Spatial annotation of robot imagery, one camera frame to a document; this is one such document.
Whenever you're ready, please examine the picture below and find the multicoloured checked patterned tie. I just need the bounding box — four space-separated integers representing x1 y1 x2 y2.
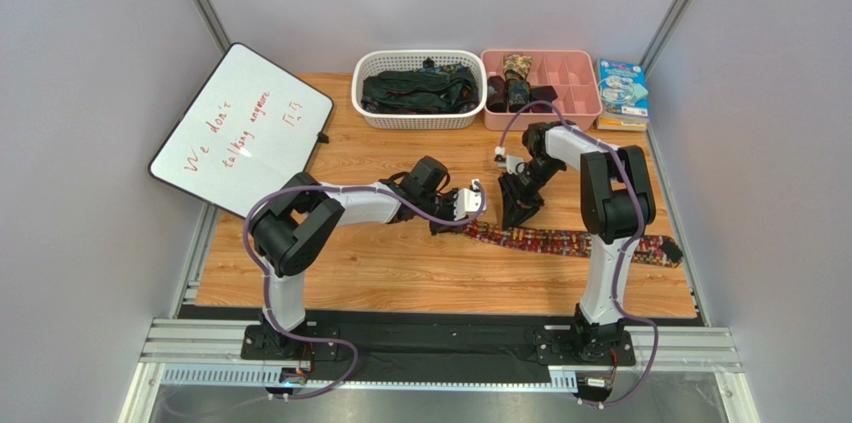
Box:
458 221 684 268

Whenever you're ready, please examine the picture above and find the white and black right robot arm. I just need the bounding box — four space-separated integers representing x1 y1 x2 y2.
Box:
495 122 656 362

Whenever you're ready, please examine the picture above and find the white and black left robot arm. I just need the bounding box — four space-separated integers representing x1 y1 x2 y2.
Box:
241 156 486 360

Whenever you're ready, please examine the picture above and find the dark green ties pile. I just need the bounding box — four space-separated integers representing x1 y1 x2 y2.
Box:
360 58 480 115

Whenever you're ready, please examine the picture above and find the rolled dark red tie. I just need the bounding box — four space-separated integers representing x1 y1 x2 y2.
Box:
530 86 558 113

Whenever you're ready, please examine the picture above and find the rolled dark green tie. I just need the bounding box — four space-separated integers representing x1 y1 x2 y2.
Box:
506 78 531 113

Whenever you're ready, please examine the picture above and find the rolled dark maroon tie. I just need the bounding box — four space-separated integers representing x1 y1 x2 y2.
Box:
486 75 508 113

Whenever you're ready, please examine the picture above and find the yellow book under box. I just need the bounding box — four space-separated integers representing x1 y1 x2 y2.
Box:
596 117 648 132

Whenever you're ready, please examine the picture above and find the pink divided organiser tray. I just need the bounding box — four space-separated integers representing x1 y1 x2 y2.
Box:
480 49 603 130

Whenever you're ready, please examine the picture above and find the rolled floral beige tie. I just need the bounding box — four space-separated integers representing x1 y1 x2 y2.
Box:
503 53 533 81

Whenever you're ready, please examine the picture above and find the blue packaged box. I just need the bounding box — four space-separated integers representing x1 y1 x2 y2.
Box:
597 58 650 124

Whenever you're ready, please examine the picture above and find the white perforated plastic basket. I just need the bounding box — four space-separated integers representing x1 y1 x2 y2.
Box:
351 49 487 130

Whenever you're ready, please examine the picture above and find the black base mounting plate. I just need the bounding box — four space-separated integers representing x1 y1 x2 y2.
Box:
176 304 707 385

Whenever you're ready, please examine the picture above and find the whiteboard with red writing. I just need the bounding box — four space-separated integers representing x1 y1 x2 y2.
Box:
149 43 334 217

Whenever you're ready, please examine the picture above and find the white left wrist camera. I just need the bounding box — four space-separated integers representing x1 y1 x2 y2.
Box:
454 179 487 221

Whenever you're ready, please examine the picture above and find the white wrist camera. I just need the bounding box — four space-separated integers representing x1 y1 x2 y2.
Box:
494 146 526 174
454 179 487 221

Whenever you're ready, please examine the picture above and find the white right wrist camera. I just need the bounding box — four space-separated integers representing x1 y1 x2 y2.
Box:
494 146 526 174

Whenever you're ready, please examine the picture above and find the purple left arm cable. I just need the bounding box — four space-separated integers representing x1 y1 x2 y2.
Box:
242 181 487 344

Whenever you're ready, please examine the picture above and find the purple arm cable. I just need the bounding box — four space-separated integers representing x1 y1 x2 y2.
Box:
497 100 660 344
242 181 487 344

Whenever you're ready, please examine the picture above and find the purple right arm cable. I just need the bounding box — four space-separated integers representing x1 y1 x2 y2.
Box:
497 100 660 344

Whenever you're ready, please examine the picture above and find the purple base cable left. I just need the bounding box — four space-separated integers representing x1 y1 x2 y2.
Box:
266 338 361 402

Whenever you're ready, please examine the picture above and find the aluminium frame rail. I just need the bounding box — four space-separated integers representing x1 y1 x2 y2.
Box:
119 318 758 422

